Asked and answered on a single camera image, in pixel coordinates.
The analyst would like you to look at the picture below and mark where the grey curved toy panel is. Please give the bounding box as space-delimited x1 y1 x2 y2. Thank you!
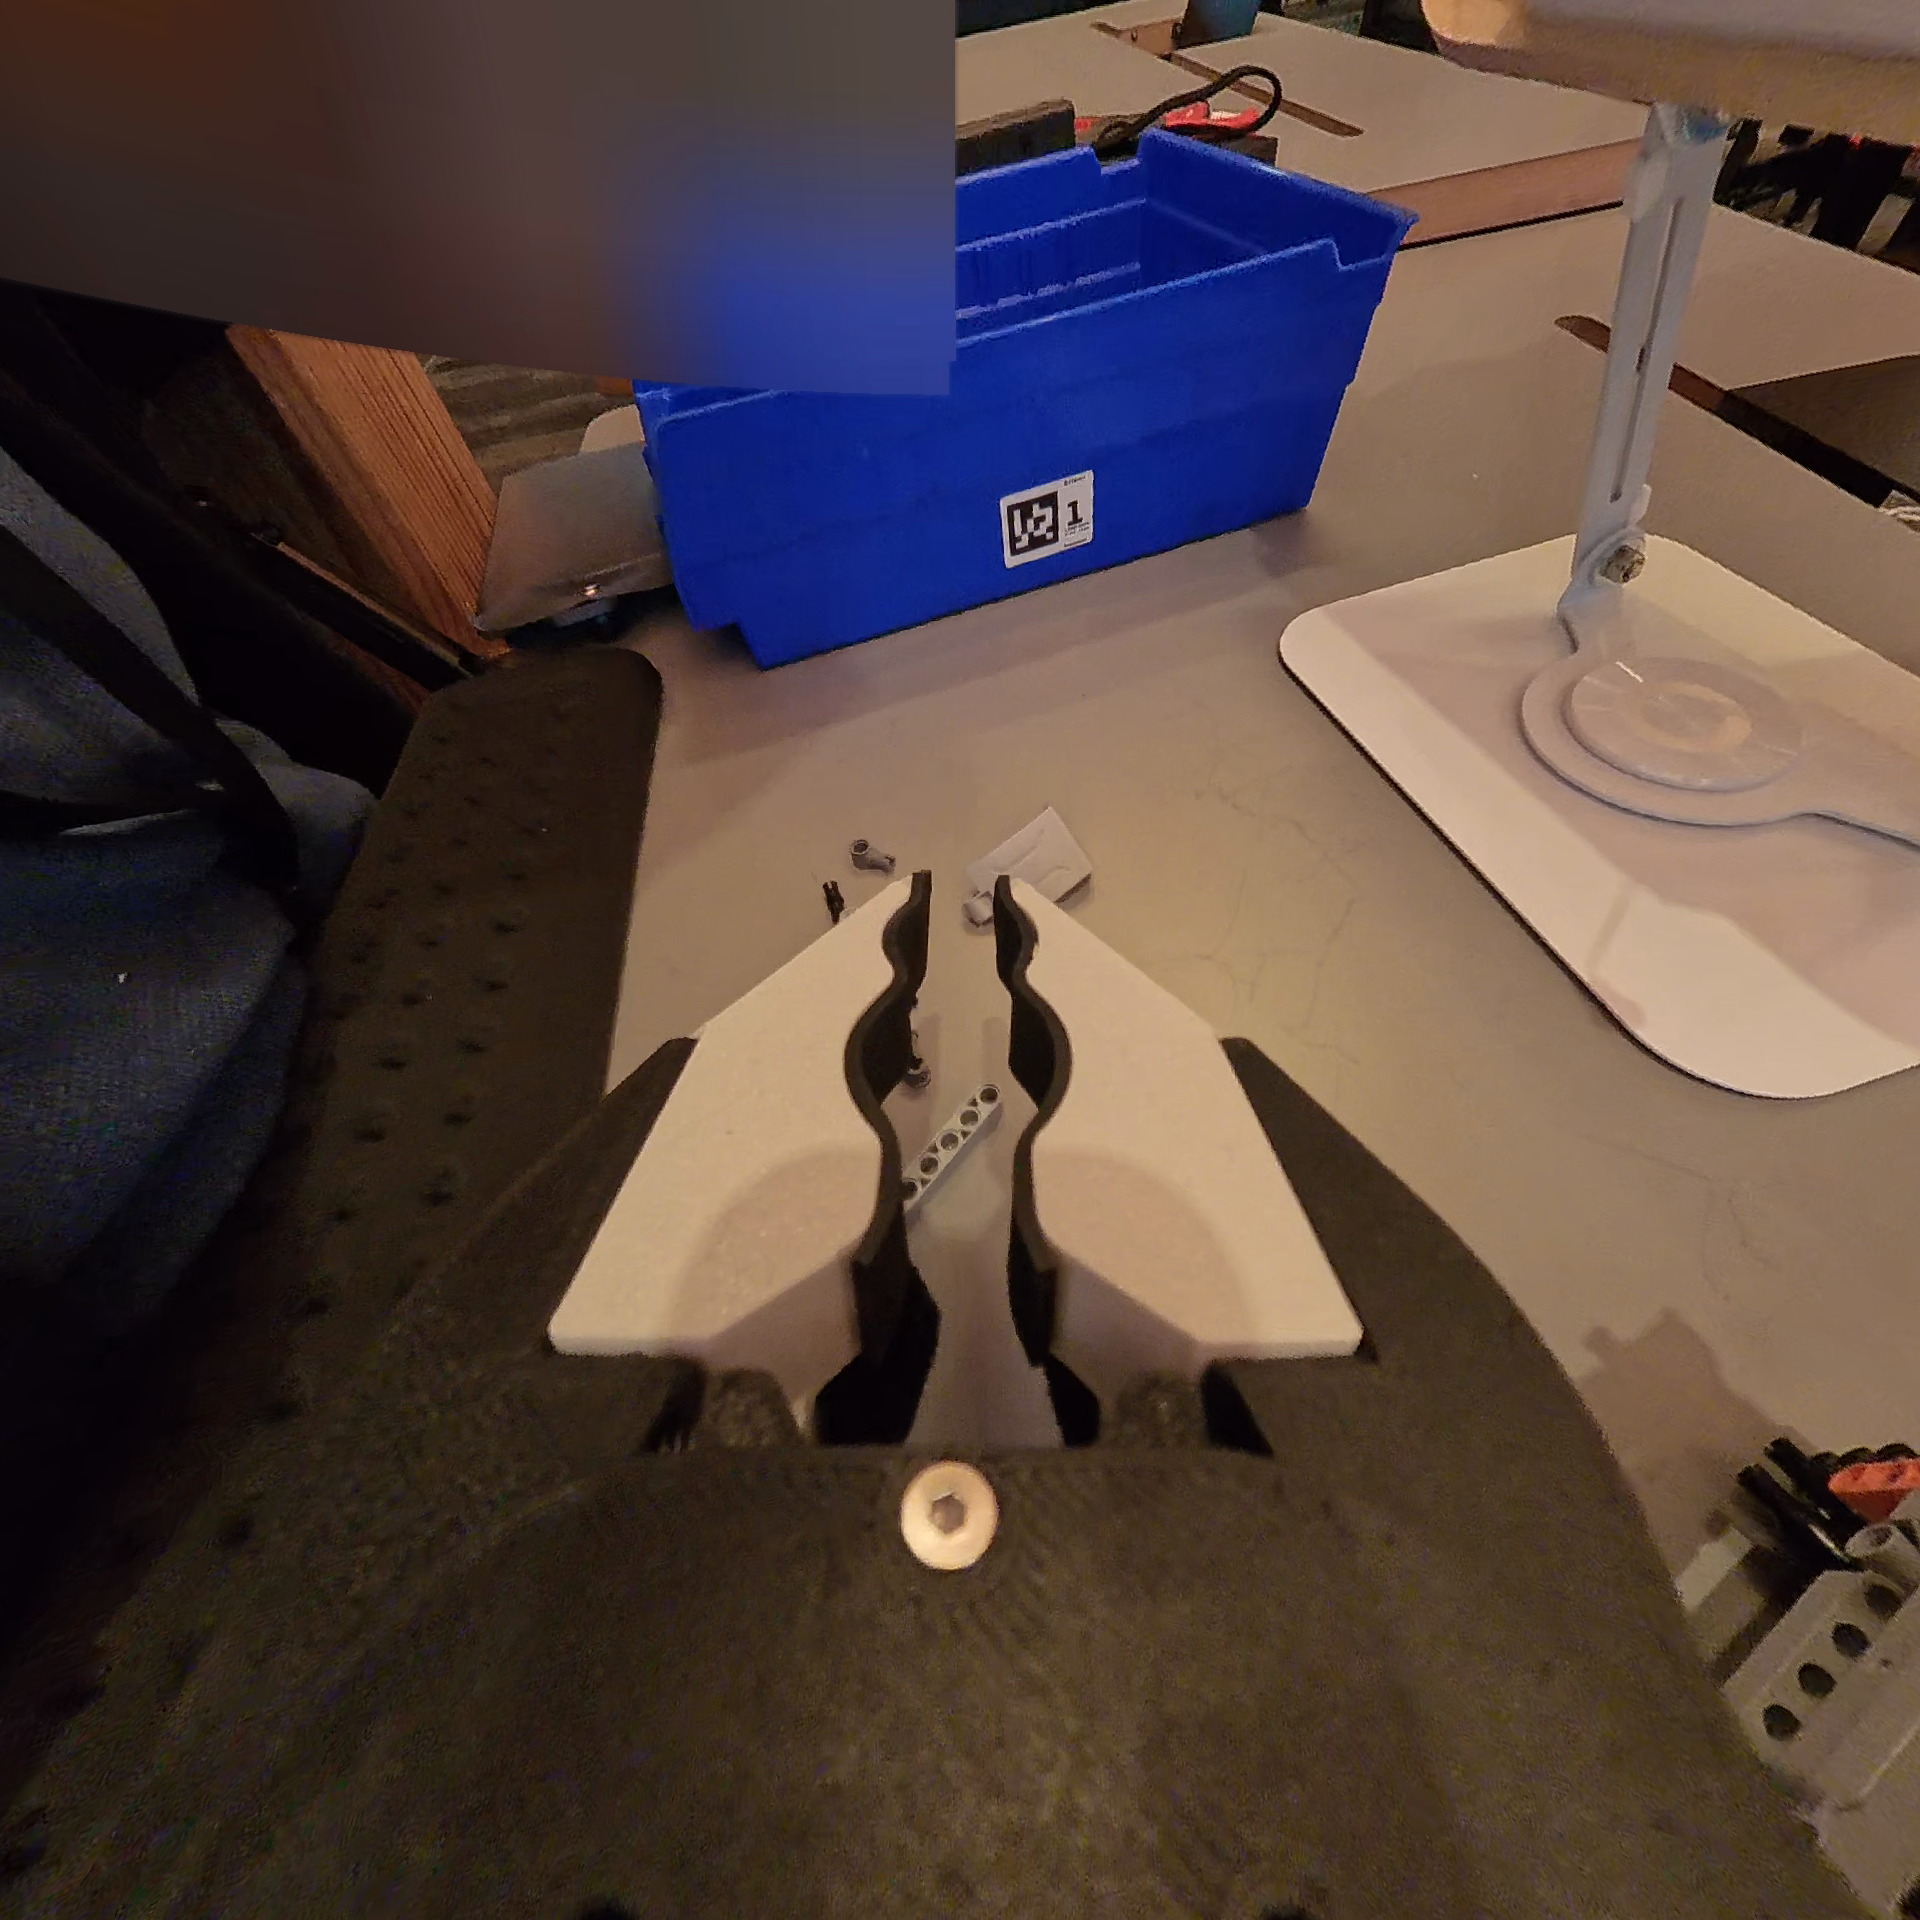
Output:
965 807 1096 923

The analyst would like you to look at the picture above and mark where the ribbed wooden cabinet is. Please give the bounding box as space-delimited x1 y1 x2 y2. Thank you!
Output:
224 328 511 666

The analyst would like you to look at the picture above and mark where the blue plastic bin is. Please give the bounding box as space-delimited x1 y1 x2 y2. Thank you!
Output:
633 129 1420 671

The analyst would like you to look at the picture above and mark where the black power adapter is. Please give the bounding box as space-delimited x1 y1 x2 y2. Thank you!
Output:
957 104 1081 178

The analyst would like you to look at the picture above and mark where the white printed tag label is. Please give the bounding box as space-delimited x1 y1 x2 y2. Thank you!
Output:
1000 470 1098 571

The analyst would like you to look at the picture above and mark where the grey toy building model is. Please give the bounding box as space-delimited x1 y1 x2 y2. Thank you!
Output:
1672 1439 1920 1907

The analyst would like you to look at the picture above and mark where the black strap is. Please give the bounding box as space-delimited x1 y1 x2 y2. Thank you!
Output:
0 497 301 918

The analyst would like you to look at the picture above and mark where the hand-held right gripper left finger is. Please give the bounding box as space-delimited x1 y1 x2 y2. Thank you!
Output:
548 872 941 1431

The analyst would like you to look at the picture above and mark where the white desk stand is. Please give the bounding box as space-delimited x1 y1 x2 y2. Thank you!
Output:
1281 104 1920 1100

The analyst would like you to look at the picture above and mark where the metal plate with caster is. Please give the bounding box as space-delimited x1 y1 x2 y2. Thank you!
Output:
477 451 673 633

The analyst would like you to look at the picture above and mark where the dark flat panel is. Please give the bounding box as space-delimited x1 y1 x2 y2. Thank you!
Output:
1556 316 1920 512

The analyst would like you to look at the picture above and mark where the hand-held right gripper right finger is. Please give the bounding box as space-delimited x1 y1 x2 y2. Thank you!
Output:
988 874 1364 1431

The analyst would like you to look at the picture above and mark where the black dimpled pad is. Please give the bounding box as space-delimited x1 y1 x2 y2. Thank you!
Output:
211 647 665 1532

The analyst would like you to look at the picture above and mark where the black cable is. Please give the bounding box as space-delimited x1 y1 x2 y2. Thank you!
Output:
1096 65 1288 155

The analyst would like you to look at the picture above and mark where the long grey toy beam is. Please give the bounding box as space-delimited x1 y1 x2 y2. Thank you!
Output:
904 1083 1007 1212

